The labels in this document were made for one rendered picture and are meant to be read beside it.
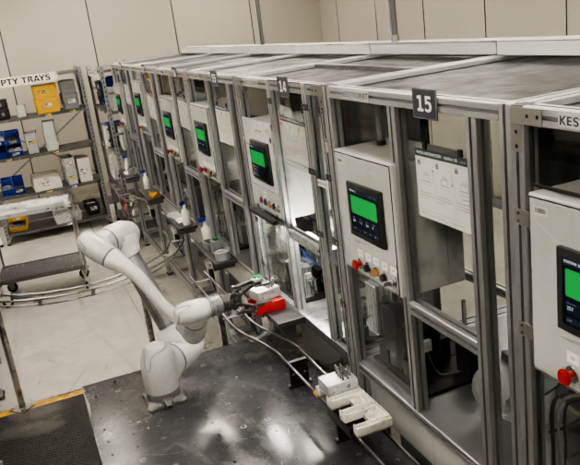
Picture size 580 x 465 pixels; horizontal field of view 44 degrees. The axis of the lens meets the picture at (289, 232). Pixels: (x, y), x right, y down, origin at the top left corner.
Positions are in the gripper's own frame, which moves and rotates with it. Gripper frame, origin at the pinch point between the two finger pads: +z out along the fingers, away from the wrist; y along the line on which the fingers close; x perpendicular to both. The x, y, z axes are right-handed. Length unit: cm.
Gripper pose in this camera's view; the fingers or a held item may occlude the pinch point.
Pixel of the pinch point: (264, 292)
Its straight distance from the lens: 322.4
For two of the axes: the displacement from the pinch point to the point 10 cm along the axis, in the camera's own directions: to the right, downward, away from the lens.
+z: 9.2, -2.2, 3.2
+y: -1.3, -9.5, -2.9
